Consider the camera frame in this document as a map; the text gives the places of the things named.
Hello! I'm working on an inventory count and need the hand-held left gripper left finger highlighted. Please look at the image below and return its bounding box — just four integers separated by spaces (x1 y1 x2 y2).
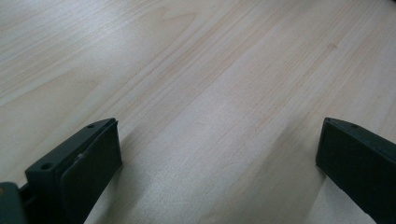
24 118 123 224

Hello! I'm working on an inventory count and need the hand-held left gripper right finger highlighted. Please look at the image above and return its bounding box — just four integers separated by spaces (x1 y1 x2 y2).
315 117 396 224

